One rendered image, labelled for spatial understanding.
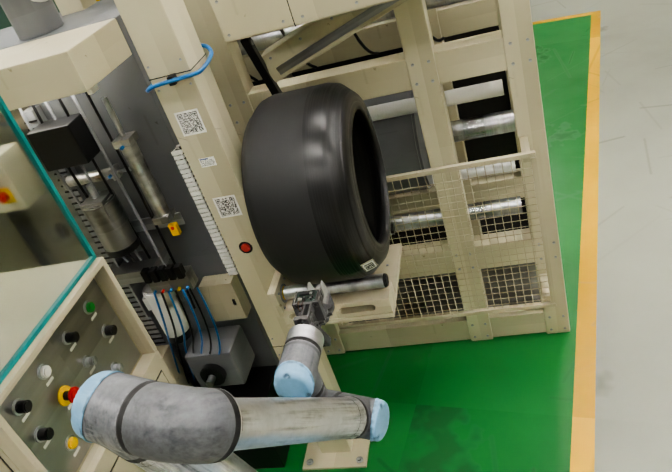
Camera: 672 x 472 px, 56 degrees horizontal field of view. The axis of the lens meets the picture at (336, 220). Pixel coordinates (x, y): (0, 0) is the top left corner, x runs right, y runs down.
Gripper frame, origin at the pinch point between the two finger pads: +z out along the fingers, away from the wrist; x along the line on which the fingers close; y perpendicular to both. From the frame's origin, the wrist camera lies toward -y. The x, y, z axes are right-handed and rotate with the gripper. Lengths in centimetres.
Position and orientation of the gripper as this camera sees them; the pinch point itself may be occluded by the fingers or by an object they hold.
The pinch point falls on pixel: (322, 289)
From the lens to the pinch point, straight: 172.0
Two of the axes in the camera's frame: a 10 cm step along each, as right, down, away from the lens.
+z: 1.5, -5.6, 8.2
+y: -2.8, -8.2, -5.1
